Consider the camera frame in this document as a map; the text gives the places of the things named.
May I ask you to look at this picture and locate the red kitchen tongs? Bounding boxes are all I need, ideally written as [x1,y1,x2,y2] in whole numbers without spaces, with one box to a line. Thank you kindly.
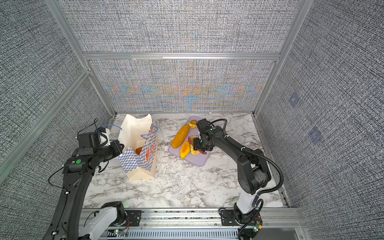
[188,136,207,156]

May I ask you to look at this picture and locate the dark orange oval bread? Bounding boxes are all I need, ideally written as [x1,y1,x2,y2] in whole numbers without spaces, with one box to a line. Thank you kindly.
[135,147,143,155]

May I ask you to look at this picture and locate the blue checkered paper bag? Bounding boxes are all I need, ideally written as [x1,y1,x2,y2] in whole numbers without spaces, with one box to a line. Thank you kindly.
[107,114,159,180]

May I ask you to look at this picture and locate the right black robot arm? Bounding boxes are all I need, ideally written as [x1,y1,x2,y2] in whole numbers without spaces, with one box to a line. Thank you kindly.
[194,125,276,225]

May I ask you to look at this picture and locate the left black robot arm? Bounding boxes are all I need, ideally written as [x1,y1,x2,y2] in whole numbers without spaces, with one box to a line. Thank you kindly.
[43,140,124,240]

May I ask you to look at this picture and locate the small yellow croissant bread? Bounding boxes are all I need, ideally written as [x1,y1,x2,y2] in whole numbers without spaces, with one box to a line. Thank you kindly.
[189,120,198,129]

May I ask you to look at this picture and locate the long orange baguette bread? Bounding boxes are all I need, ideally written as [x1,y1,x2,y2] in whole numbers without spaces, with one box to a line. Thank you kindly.
[171,125,190,149]

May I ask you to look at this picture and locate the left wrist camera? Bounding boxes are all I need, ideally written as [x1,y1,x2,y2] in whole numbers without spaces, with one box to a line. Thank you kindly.
[77,126,111,149]

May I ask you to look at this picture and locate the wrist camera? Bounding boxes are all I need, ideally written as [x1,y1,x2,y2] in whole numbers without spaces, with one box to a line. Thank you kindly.
[77,126,111,149]
[197,119,214,136]

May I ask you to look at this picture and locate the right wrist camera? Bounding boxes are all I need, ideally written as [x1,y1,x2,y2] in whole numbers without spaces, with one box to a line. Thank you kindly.
[197,119,214,136]

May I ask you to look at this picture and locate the black corrugated cable conduit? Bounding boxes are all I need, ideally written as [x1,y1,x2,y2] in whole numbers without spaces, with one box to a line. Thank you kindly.
[209,118,285,208]

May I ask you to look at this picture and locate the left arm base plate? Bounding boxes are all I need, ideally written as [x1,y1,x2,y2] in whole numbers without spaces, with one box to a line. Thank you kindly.
[110,210,143,228]

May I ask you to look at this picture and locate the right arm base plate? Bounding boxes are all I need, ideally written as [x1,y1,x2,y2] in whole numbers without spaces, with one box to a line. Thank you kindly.
[219,208,240,227]

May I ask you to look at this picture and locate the aluminium front rail frame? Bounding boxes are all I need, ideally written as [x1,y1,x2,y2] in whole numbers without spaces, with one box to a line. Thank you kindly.
[50,207,313,240]

